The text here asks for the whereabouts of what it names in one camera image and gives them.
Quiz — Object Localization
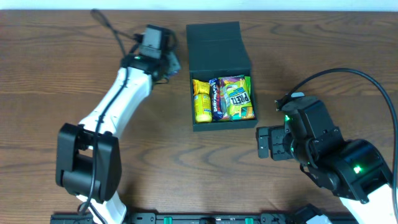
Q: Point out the small yellow candy wrapper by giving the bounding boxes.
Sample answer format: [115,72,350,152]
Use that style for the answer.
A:
[193,79,210,96]

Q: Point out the blue Dairy Milk chocolate bar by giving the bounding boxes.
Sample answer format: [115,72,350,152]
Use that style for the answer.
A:
[209,78,223,121]

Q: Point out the yellow candy tube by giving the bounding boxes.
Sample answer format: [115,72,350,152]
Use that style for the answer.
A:
[194,93,213,123]

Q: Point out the green Pretz snack packet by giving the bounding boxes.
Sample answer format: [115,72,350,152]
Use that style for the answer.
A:
[219,74,256,121]

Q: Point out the blue Eclipse mints tin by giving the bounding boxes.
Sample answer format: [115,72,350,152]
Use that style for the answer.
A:
[167,70,179,77]

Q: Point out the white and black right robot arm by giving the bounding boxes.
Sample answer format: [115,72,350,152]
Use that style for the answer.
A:
[256,96,397,223]

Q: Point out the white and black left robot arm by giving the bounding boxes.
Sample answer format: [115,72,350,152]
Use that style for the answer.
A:
[55,51,181,223]

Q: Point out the black open gift box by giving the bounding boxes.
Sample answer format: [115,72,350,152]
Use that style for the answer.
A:
[186,21,258,132]

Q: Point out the Haribo gummy worms bag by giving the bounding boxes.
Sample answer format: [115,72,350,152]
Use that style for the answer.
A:
[217,75,252,121]

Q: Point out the black mounting rail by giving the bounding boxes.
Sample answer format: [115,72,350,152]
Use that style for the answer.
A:
[50,203,358,224]

